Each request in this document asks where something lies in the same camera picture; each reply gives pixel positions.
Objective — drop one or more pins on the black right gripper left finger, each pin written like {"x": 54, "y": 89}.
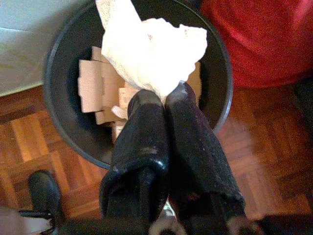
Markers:
{"x": 141, "y": 147}

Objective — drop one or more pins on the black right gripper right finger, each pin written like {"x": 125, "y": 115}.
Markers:
{"x": 195, "y": 159}

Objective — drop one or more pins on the white tissue paper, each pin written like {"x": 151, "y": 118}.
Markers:
{"x": 151, "y": 54}

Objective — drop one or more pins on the brown cardboard piece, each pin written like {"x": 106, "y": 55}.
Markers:
{"x": 93, "y": 85}

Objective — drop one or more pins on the round black waste bin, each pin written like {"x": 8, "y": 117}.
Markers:
{"x": 63, "y": 98}

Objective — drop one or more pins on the red pillow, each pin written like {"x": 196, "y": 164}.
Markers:
{"x": 264, "y": 41}

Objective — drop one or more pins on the white furniture panel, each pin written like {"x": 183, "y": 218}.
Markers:
{"x": 24, "y": 49}

